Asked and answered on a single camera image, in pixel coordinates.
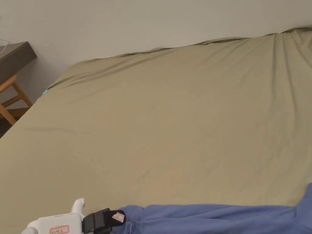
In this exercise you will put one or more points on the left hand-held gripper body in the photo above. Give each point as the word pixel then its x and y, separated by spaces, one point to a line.
pixel 63 222

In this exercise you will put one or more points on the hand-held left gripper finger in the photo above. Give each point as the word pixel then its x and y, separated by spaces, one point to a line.
pixel 109 218

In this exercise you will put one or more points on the blue garment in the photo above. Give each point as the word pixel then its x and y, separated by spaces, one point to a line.
pixel 219 219

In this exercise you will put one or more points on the bed with beige sheet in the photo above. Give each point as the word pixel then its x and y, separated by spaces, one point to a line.
pixel 170 121

